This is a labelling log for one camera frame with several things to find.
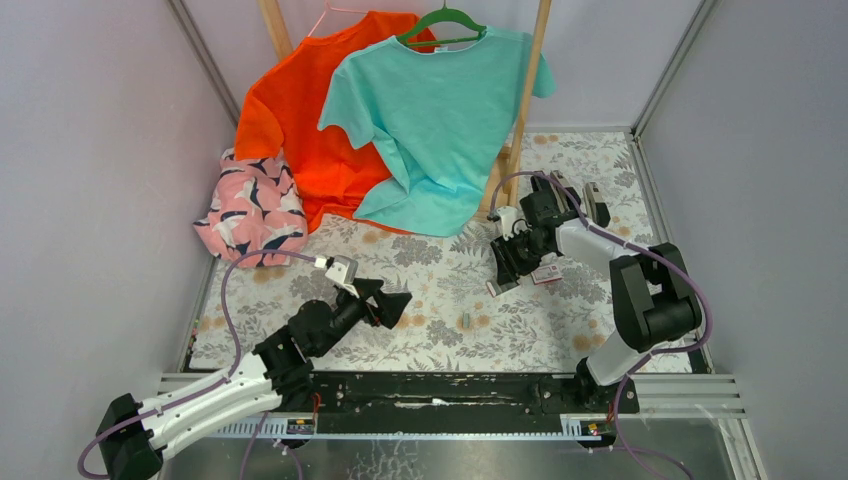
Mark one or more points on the beige and black stapler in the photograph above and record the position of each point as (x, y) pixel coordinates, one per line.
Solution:
(566, 185)

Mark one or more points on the orange t-shirt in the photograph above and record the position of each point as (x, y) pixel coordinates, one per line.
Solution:
(281, 112)

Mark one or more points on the pink bird-pattern cloth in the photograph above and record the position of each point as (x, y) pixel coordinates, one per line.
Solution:
(255, 205)

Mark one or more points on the wooden rack right post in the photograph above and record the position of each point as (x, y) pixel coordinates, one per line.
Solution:
(512, 152)

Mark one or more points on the teal t-shirt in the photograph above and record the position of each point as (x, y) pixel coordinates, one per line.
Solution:
(437, 120)

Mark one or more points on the green clothes hanger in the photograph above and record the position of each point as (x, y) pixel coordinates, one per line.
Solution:
(463, 27)

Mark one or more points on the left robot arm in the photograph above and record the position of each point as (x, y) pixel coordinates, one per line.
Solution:
(136, 437)

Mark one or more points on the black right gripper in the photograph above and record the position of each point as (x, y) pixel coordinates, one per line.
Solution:
(508, 267)

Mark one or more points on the wooden rack left post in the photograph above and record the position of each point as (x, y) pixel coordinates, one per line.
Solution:
(275, 23)

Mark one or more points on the wooden rack post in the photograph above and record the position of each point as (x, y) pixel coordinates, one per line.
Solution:
(512, 152)
(275, 23)

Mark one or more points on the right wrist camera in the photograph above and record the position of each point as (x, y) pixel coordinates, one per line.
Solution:
(509, 221)

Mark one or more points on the wooden rack base tray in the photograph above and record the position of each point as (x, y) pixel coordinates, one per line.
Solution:
(497, 192)

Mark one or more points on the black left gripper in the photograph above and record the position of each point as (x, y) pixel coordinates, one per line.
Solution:
(390, 307)

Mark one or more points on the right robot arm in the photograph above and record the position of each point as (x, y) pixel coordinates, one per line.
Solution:
(653, 302)

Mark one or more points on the red staple box sleeve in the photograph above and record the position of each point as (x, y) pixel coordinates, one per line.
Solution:
(546, 274)

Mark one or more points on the pink clothes hanger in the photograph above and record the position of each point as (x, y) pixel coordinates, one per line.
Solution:
(335, 17)

